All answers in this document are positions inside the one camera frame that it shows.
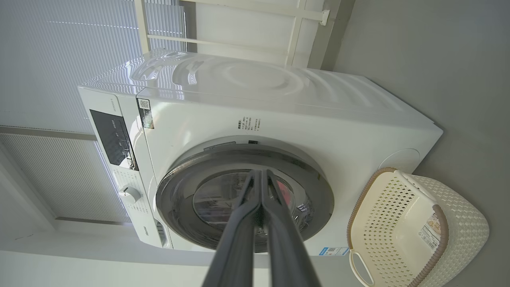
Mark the white metal railing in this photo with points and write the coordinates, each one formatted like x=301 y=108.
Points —
x=297 y=24

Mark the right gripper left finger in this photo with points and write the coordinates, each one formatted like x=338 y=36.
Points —
x=235 y=247

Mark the white front-load washing machine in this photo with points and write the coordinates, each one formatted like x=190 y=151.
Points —
x=279 y=115

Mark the blue energy label sticker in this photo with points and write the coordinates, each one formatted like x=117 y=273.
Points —
x=334 y=251

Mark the round glass washing machine door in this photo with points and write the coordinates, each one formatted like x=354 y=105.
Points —
x=179 y=207

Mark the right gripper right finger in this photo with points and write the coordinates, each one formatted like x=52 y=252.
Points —
x=287 y=251

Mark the cream perforated laundry basket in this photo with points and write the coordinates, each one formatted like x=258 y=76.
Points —
x=398 y=223

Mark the white window blinds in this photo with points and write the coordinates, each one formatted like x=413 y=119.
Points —
x=59 y=59

